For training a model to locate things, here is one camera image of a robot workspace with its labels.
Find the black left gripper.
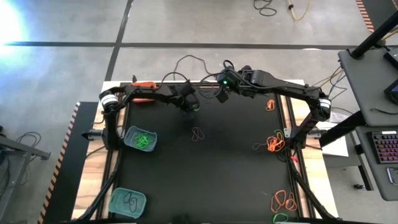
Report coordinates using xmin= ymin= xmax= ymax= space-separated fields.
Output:
xmin=174 ymin=81 xmax=200 ymax=113

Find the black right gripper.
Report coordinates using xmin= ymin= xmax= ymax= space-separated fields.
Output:
xmin=217 ymin=70 xmax=246 ymax=103

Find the teal plastic basket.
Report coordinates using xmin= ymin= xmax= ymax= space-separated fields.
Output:
xmin=108 ymin=187 xmax=147 ymax=218

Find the large orange rubber band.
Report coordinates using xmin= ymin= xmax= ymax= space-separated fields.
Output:
xmin=270 ymin=189 xmax=287 ymax=213

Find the small orange rubber band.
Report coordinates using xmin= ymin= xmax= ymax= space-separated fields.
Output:
xmin=285 ymin=191 xmax=299 ymax=211

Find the orange plastic basket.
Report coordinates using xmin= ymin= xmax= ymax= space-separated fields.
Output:
xmin=130 ymin=81 xmax=157 ymax=103

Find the blue-grey plastic basket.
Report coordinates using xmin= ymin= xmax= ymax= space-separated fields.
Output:
xmin=123 ymin=125 xmax=158 ymax=153

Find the black table mat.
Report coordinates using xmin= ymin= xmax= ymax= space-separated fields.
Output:
xmin=113 ymin=85 xmax=301 ymax=222

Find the black desk brace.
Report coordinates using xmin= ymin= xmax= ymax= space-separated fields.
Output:
xmin=318 ymin=111 xmax=367 ymax=149

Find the white paper sheet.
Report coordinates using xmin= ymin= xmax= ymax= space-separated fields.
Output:
xmin=313 ymin=119 xmax=349 ymax=158

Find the black floor mat striped edge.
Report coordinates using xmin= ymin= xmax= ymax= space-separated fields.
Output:
xmin=355 ymin=0 xmax=398 ymax=34
xmin=37 ymin=101 xmax=100 ymax=224

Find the black pole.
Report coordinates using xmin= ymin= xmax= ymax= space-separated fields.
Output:
xmin=350 ymin=11 xmax=398 ymax=60

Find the black desk leg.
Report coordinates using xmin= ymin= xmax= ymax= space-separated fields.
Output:
xmin=357 ymin=146 xmax=374 ymax=191

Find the dark tablet screen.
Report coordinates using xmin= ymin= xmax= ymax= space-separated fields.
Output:
xmin=384 ymin=79 xmax=398 ymax=105

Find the backlit keyboard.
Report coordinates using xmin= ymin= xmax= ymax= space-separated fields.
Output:
xmin=371 ymin=130 xmax=398 ymax=165

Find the black desk device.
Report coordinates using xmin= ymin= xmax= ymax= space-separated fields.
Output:
xmin=383 ymin=49 xmax=398 ymax=71

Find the grey keyboard desk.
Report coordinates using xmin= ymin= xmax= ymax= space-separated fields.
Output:
xmin=355 ymin=126 xmax=398 ymax=202

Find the grey metal stand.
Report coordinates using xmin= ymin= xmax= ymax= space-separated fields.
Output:
xmin=0 ymin=124 xmax=51 ymax=206

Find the dark handheld device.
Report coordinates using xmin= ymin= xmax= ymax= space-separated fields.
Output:
xmin=387 ymin=167 xmax=398 ymax=187

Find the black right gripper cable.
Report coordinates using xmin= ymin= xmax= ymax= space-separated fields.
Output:
xmin=198 ymin=58 xmax=237 ymax=100

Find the black coiled floor cable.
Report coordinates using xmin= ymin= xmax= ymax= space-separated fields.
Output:
xmin=252 ymin=0 xmax=278 ymax=17

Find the yellow floor cable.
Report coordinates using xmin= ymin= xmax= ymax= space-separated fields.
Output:
xmin=286 ymin=0 xmax=311 ymax=21

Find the thin yellow cable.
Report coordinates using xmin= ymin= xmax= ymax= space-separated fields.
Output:
xmin=312 ymin=67 xmax=345 ymax=91

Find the black aluminium table frame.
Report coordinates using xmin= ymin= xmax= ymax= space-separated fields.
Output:
xmin=71 ymin=80 xmax=338 ymax=224

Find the thin black cable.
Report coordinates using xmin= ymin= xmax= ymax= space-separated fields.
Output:
xmin=323 ymin=71 xmax=354 ymax=114

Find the black cable on desk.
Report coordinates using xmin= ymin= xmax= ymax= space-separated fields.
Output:
xmin=369 ymin=108 xmax=398 ymax=115

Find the grey floor cable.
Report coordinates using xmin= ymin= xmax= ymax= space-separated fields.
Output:
xmin=15 ymin=131 xmax=43 ymax=150

